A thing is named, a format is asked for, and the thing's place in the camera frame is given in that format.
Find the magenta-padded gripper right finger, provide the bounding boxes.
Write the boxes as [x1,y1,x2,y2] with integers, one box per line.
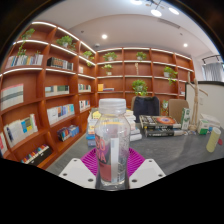
[128,147,167,190]

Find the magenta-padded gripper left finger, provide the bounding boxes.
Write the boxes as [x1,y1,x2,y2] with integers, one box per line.
[58,148,99,190]

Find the clear plastic drink bottle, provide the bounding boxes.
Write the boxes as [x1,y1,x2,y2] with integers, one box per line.
[94,98,131,187]

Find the dark book stack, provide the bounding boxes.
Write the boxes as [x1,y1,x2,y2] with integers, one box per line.
[138,114,185,138]

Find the dark blue chair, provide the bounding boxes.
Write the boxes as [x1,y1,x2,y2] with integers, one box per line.
[130,95,161,124]

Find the green and white carton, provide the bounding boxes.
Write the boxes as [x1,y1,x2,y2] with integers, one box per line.
[180,107,192,131]

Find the tan chair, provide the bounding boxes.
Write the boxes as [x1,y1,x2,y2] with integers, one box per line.
[168,98,190,124]

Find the green and white box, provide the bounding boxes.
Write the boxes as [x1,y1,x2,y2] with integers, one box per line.
[197,119,211,136]

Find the pale yellow printed mug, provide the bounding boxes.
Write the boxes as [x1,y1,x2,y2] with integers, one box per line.
[205,126,222,154]

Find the wooden artist mannequin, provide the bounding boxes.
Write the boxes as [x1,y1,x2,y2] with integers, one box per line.
[187,71,209,132]

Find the orange wooden shelf unit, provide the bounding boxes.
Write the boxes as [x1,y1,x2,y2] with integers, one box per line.
[0,20,196,168]

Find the grey curtain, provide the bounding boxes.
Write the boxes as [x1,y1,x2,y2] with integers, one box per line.
[202,62,224,83]

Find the branched ceiling lamp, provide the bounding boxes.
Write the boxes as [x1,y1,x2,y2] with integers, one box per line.
[129,0,181,18]

